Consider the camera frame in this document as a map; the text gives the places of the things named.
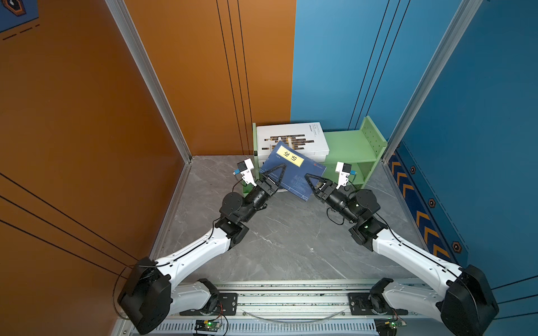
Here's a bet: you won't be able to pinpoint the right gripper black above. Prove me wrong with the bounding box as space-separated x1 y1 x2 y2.
307 175 361 226

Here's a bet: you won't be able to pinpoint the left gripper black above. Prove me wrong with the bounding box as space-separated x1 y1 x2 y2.
238 165 280 226

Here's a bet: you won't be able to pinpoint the dark blue book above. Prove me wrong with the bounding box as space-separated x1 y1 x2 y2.
260 141 326 202

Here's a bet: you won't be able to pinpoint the white book brown bars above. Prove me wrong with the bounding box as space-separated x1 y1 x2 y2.
253 122 330 166

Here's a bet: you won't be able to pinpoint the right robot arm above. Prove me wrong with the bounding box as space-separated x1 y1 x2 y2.
305 174 500 335

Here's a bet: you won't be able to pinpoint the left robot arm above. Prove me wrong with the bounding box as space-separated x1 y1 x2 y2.
116 164 286 335

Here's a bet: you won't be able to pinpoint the right circuit board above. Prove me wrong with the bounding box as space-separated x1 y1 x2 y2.
374 318 407 336

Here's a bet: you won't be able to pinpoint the circuit board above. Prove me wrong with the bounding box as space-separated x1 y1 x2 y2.
374 318 407 336
193 319 223 335

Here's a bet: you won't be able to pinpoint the left circuit board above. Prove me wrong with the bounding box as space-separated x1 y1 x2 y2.
193 319 223 335

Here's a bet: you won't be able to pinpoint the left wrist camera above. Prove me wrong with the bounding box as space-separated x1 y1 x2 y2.
234 158 256 186

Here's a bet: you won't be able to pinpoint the aluminium rail frame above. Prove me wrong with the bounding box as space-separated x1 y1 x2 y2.
110 279 482 336

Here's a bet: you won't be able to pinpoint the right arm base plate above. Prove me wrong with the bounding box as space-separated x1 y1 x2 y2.
347 292 409 316

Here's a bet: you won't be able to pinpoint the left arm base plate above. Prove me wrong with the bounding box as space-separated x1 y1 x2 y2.
179 293 238 316

